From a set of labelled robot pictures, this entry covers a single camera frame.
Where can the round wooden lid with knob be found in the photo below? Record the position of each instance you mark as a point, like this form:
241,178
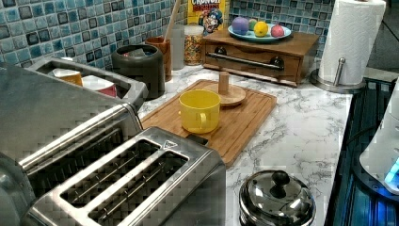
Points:
229,94

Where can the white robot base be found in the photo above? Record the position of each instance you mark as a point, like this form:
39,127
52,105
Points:
380,158

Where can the yellow plastic mug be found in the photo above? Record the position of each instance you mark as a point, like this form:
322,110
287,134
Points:
199,111

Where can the bamboo cutting board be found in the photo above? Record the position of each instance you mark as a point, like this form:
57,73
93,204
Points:
237,124

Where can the dark grey round canister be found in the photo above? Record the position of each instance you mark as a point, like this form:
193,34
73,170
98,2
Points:
144,63

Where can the silver two-slot toaster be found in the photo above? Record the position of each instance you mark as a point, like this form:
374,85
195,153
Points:
153,179

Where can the grey metal tray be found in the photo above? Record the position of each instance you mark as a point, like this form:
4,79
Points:
129,90

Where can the brown wooden utensil cup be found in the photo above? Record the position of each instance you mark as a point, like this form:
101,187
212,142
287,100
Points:
164,46

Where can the glass jar of sprinkles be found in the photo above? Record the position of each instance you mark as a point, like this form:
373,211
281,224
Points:
192,44

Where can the wooden drawer box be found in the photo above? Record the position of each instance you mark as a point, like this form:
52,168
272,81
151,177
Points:
283,61

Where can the purple toy fruit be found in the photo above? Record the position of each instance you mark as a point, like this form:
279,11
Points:
239,25

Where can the yellow cereal box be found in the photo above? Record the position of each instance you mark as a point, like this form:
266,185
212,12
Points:
207,13

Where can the yellow toy lemon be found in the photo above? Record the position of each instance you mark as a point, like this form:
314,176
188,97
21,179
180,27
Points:
260,29

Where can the green toy fruit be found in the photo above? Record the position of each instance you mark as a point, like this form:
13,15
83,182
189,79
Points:
251,24

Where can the steel pot with black knob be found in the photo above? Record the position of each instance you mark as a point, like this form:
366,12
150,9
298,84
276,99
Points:
274,198

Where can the pink toy fruit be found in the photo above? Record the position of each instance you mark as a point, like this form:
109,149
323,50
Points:
277,31

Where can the red and white cup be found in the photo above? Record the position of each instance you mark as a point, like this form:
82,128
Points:
101,85

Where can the steel paper towel holder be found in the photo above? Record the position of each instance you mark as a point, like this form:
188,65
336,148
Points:
336,86

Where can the orange cup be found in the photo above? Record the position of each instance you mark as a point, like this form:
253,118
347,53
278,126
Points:
71,76

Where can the white paper towel roll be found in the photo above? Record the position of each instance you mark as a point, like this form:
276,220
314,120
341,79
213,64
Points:
351,34

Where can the wooden spoon handle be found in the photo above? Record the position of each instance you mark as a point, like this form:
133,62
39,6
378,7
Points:
172,19

